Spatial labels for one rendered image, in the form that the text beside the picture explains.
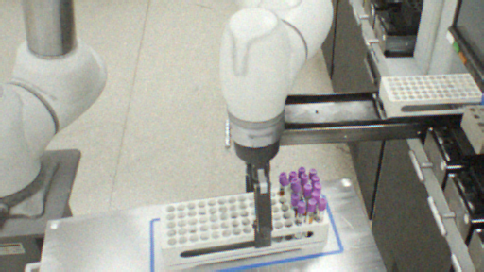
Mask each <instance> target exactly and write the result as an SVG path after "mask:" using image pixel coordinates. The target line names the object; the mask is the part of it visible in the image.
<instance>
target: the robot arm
mask: <svg viewBox="0 0 484 272"><path fill-rule="evenodd" d="M232 1H233V2H234V3H235V4H236V5H237V6H238V8H239V9H240V10H239V11H237V12H236V13H234V14H233V15H232V16H231V17H230V18H229V20H228V22H227V24H226V25H225V28H224V31H223V34H222V39H221V45H220V54H219V70H220V80H221V87H222V92H223V95H224V97H225V99H226V101H227V112H228V121H229V128H230V130H231V135H232V136H231V138H232V139H233V146H234V152H235V154H236V156H237V157H238V158H239V159H240V160H242V161H244V163H245V165H246V170H245V172H246V174H248V175H245V183H246V194H249V193H252V192H253V200H254V210H255V220H253V224H251V225H252V228H253V229H254V248H255V249H259V248H265V247H270V246H271V232H272V231H273V226H272V212H271V195H270V187H271V182H270V180H269V171H270V163H269V161H270V160H272V159H274V158H275V157H276V156H277V155H278V153H279V151H280V139H281V138H282V136H283V134H284V132H285V101H286V98H287V96H288V94H290V92H291V91H292V88H293V85H294V82H295V80H296V78H297V76H298V73H299V72H300V71H301V69H302V67H303V66H304V65H305V64H306V63H307V62H308V61H310V60H311V59H312V58H313V57H314V55H315V54H316V53H317V52H318V50H319V49H320V47H321V45H322V43H323V41H324V39H325V37H326V35H327V33H328V31H329V29H330V26H331V23H332V18H333V8H332V4H331V1H330V0H232ZM21 7H23V14H24V21H25V29H26V40H25V41H24V42H23V43H22V44H21V45H20V46H18V48H17V50H16V58H15V62H14V66H13V69H12V73H11V80H10V81H9V82H8V83H6V84H5V83H2V82H0V226H2V224H3V223H4V221H5V220H6V219H16V218H26V219H32V220H37V219H40V218H42V217H43V216H44V214H45V209H44V202H45V200H46V197H47V194H48V190H49V187H50V184H51V181H52V179H53V178H54V175H55V173H56V171H57V170H58V168H59V167H60V166H61V163H60V159H59V158H58V157H55V156H52V157H46V158H42V159H41V160H40V158H39V157H40V156H41V155H42V154H43V152H44V150H45V148H46V146H47V145H48V143H49V142H51V140H52V139H53V137H54V136H55V135H57V134H58V133H59V132H61V131H62V130H64V129H65V128H67V127H68V126H70V125H71V124H72V123H73V122H75V121H76V120H77V119H78V118H79V117H80V116H82V115H83V114H84V113H85V111H86V110H88V109H89V108H90V107H91V106H92V105H93V104H94V103H95V102H96V100H97V99H98V98H99V97H100V95H101V94H102V92H103V90H104V87H105V85H106V81H107V75H108V72H107V67H106V64H105V62H104V60H103V59H102V58H101V55H100V54H99V53H98V52H97V51H96V50H95V49H94V48H92V46H90V45H88V43H86V42H85V41H84V40H82V39H81V38H80V37H78V36H77V29H76V14H75V0H21ZM265 177H266V180H265Z"/></svg>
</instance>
